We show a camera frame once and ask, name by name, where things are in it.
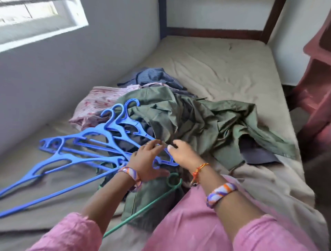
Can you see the pink floral striped garment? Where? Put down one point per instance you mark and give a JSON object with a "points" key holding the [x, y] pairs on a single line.
{"points": [[95, 103]]}

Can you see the person's right hand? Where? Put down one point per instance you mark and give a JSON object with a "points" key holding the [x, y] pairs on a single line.
{"points": [[186, 155]]}

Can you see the striped orange purple bangle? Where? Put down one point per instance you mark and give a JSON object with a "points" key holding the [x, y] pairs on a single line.
{"points": [[132, 176]]}

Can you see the person's left forearm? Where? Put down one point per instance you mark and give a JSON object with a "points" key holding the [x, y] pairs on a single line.
{"points": [[111, 201]]}

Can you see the dark wooden bed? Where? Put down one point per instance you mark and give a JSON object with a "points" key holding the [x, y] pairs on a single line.
{"points": [[217, 33]]}

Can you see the maroon plastic chair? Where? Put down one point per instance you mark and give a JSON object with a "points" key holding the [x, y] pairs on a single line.
{"points": [[318, 93]]}

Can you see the white framed window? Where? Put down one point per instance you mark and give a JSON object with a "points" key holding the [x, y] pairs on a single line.
{"points": [[36, 28]]}

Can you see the striped white purple bangle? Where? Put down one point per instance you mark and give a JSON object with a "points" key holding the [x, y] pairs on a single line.
{"points": [[221, 194]]}

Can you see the person's right forearm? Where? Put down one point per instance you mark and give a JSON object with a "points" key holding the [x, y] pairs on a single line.
{"points": [[232, 212]]}

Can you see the olive green button shirt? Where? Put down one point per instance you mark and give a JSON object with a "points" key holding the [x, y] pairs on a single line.
{"points": [[176, 116]]}

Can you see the blue striped shirt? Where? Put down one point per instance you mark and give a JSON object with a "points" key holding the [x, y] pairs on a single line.
{"points": [[152, 77]]}

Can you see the pile of blue hangers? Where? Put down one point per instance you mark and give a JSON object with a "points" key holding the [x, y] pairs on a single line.
{"points": [[57, 160]]}

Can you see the grey button shirt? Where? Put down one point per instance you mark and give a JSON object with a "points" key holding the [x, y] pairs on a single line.
{"points": [[257, 152]]}

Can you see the person's left hand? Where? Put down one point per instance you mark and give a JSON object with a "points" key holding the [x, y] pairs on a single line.
{"points": [[145, 163]]}

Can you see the bed with beige sheet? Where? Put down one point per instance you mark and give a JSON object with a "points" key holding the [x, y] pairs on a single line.
{"points": [[222, 67]]}

